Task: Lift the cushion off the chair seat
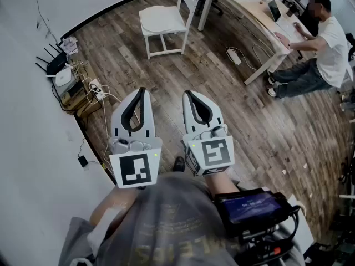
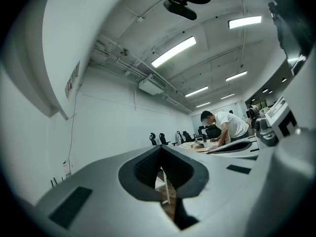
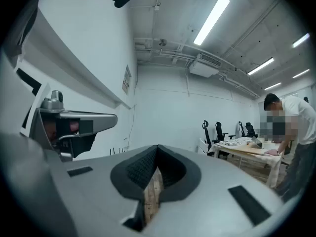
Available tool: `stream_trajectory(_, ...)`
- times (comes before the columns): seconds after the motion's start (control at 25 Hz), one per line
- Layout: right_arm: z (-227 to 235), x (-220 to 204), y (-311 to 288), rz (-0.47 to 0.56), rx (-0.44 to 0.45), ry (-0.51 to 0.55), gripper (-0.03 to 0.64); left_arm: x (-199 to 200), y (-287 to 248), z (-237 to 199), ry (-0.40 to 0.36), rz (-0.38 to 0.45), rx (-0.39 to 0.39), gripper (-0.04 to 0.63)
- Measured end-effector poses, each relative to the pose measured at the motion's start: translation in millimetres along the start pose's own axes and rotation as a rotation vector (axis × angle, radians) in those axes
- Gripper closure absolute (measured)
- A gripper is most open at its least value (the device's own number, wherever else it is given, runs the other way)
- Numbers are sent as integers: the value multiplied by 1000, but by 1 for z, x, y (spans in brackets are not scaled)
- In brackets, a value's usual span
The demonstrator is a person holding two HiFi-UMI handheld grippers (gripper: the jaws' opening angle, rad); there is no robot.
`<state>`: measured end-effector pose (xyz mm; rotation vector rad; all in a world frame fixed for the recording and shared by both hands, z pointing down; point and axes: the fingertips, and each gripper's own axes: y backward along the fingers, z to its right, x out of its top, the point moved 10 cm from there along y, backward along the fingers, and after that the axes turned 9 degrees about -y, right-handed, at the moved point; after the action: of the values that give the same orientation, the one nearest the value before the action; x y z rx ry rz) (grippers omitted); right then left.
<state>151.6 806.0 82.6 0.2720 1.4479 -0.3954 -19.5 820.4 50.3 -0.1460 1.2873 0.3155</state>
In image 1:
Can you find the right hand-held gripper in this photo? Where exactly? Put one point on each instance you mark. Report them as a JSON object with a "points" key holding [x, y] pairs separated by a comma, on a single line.
{"points": [[216, 154]]}

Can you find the black power adapter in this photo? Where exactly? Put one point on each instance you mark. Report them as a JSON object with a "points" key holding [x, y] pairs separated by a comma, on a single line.
{"points": [[83, 161]]}

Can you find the small black box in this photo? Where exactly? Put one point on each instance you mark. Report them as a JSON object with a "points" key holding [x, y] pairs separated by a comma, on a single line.
{"points": [[75, 91]]}

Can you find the person's black shoe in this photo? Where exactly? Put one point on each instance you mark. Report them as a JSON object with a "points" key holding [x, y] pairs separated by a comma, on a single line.
{"points": [[179, 163]]}

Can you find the white flat router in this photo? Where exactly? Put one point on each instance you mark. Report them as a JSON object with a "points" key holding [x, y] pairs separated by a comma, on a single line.
{"points": [[64, 77]]}

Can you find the light wooden table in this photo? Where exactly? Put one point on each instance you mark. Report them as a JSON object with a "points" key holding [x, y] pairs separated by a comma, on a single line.
{"points": [[258, 12]]}

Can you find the silver laptop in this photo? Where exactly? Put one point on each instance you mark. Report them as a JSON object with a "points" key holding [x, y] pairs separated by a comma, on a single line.
{"points": [[285, 23]]}

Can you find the black screen device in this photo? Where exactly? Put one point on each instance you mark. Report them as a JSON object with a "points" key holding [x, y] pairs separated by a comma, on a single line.
{"points": [[249, 208]]}

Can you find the white long power strip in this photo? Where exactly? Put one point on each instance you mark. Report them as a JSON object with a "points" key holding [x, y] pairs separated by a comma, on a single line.
{"points": [[234, 55]]}

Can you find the person's grey shirt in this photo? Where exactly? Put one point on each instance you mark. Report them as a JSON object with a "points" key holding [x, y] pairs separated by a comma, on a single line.
{"points": [[172, 217]]}

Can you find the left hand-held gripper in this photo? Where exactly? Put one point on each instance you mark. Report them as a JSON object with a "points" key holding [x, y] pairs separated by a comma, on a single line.
{"points": [[136, 170]]}

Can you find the black office chair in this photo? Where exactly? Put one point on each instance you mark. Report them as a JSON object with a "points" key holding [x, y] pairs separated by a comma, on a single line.
{"points": [[212, 3]]}

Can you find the person's left forearm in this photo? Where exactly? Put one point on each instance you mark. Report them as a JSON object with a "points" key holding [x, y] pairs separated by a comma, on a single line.
{"points": [[111, 204]]}

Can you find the black router with antennas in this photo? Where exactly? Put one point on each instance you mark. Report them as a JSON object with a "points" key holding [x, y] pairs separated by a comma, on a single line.
{"points": [[56, 64]]}

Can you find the white power strip with plugs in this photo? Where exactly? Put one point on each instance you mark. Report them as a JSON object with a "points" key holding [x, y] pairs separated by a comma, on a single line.
{"points": [[97, 89]]}

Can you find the crumpled white paper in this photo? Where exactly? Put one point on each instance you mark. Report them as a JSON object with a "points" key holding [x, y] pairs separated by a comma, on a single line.
{"points": [[68, 45]]}

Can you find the person's right forearm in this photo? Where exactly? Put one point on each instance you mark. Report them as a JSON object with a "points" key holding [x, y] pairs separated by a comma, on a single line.
{"points": [[220, 183]]}

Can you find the brown cardboard box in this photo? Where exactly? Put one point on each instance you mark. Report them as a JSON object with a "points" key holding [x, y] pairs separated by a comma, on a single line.
{"points": [[83, 107]]}

